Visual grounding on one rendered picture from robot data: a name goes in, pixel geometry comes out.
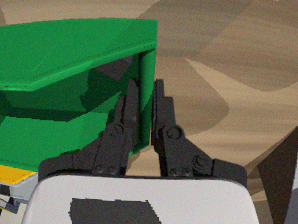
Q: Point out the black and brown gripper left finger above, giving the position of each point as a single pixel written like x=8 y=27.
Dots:
x=104 y=155

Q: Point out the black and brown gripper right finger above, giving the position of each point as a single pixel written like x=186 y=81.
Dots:
x=177 y=154

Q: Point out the grey open bin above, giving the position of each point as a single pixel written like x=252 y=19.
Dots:
x=18 y=190

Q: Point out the green bin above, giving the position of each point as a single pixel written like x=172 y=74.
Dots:
x=67 y=115

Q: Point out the grey metal rack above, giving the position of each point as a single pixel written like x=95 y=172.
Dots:
x=12 y=205

